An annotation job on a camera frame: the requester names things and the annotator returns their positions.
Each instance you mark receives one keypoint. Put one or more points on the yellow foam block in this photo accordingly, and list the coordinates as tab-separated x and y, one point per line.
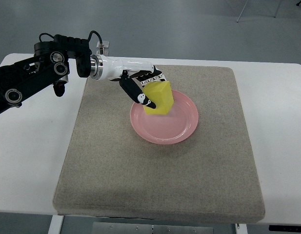
160	93

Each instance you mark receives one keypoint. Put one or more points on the white table leg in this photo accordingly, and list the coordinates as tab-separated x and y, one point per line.
55	224

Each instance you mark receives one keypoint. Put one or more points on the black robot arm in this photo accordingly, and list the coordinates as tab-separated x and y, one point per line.
48	66

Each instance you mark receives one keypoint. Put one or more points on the metal table base plate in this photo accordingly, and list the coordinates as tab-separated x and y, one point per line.
127	228

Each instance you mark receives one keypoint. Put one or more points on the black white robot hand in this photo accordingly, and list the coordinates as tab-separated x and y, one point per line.
124	71

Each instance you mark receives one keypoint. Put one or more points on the beige fabric mat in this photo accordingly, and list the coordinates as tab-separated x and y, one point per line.
109	170

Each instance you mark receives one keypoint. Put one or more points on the pink plastic plate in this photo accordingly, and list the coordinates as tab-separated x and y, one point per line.
172	128

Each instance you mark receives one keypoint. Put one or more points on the white chair leg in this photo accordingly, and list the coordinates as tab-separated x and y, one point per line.
242	11

